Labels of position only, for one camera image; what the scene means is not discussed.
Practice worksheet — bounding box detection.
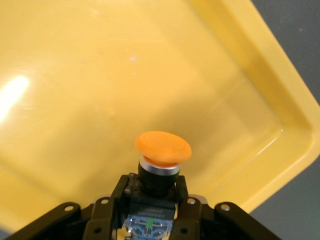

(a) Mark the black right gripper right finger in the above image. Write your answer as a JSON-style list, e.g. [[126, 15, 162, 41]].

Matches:
[[172, 175, 278, 240]]

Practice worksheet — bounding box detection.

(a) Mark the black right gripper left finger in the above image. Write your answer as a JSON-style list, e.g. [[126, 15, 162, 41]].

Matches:
[[0, 174, 131, 240]]

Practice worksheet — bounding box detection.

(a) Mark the yellow mushroom push button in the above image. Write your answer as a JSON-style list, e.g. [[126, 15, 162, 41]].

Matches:
[[119, 130, 193, 240]]

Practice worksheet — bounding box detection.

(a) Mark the yellow plastic tray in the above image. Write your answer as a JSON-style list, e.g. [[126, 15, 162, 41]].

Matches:
[[0, 0, 320, 237]]

